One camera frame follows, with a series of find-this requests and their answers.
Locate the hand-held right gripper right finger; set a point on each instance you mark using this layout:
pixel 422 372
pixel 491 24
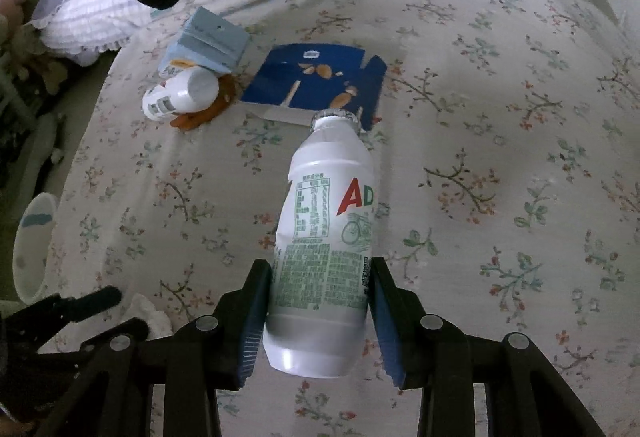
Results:
pixel 385 317

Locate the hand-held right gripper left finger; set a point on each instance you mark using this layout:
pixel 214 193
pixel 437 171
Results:
pixel 252 317

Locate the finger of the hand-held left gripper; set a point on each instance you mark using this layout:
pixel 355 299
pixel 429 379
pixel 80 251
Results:
pixel 129 327
pixel 95 298

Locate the white paper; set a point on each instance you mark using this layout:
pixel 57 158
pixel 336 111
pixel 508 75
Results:
pixel 150 314

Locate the white translucent waste bin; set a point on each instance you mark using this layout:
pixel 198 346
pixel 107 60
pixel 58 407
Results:
pixel 30 262

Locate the white bottle with green print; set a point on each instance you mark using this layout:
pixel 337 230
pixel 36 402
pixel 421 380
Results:
pixel 320 217

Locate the orange wrapper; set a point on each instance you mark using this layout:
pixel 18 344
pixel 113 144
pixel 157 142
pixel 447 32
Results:
pixel 200 117

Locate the white bottle with barcode label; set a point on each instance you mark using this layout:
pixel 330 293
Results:
pixel 190 89

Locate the floral cloth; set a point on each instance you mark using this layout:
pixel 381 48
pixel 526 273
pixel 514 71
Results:
pixel 500 117

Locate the dark blue carton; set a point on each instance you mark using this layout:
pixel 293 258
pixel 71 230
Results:
pixel 280 84

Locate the light blue carton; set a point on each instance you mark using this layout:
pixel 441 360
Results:
pixel 215 37

